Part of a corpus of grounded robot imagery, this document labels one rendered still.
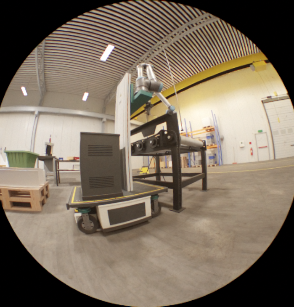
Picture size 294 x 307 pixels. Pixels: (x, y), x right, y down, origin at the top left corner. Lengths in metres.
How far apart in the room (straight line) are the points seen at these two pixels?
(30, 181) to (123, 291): 1.64
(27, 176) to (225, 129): 11.07
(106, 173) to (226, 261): 1.02
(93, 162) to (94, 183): 0.16
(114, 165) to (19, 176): 1.49
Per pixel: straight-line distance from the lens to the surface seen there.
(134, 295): 0.63
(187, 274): 0.69
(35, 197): 1.67
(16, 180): 1.94
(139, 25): 8.20
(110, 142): 0.90
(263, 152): 10.22
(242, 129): 10.29
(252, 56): 9.17
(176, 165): 1.22
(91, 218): 0.96
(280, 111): 11.45
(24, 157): 2.72
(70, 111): 11.93
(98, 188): 0.88
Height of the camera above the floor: 0.58
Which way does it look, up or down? 5 degrees up
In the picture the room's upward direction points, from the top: 3 degrees counter-clockwise
